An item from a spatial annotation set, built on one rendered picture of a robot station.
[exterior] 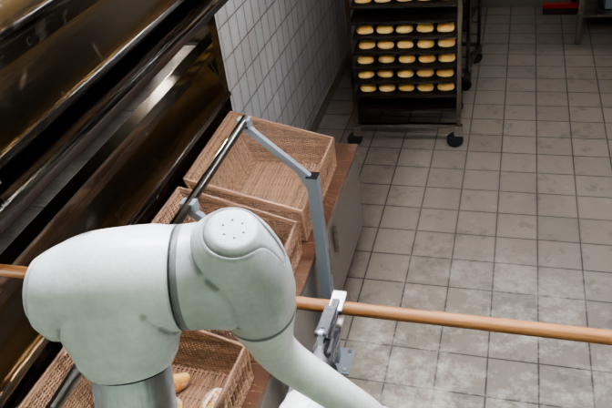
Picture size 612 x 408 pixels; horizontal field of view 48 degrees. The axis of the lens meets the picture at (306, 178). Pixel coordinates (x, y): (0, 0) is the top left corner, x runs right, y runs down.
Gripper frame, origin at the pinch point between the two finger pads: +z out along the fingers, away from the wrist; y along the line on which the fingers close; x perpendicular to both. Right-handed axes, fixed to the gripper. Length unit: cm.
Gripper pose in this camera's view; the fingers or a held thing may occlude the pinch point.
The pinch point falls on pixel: (337, 308)
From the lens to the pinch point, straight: 156.1
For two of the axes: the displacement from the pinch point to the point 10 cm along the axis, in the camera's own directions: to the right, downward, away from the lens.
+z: 2.6, -5.6, 7.9
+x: 9.6, 0.6, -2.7
